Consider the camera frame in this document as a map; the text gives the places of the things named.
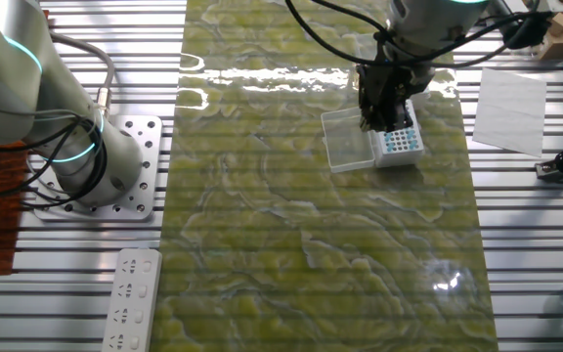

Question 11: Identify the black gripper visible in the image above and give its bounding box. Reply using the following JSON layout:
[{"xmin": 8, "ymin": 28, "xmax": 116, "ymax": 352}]
[{"xmin": 357, "ymin": 62, "xmax": 435, "ymax": 133}]

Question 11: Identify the white paper sheet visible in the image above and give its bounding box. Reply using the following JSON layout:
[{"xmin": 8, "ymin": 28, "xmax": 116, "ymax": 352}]
[{"xmin": 471, "ymin": 66, "xmax": 548, "ymax": 158}]

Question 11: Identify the green marble pattern mat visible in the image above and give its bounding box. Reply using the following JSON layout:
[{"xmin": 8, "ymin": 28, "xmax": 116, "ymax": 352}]
[{"xmin": 150, "ymin": 0, "xmax": 500, "ymax": 352}]

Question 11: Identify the wooden block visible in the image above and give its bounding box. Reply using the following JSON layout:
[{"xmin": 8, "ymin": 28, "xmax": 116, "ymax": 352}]
[{"xmin": 538, "ymin": 12, "xmax": 563, "ymax": 62}]

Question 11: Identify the white power strip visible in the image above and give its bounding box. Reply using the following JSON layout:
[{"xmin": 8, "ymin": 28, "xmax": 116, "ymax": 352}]
[{"xmin": 100, "ymin": 247, "xmax": 164, "ymax": 352}]

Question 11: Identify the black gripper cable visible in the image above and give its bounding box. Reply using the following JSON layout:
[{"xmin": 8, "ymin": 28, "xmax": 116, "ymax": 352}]
[{"xmin": 284, "ymin": 0, "xmax": 551, "ymax": 68}]

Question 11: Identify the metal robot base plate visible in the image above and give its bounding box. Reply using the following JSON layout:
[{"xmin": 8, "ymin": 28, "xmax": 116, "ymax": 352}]
[{"xmin": 32, "ymin": 113, "xmax": 164, "ymax": 222}]

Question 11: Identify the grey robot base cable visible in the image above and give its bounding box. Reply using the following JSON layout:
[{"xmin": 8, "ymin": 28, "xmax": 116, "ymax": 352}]
[{"xmin": 46, "ymin": 29, "xmax": 117, "ymax": 121}]

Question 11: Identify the black base cable bundle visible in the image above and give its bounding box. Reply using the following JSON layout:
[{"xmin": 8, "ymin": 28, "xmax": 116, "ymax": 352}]
[{"xmin": 0, "ymin": 114, "xmax": 111, "ymax": 209}]

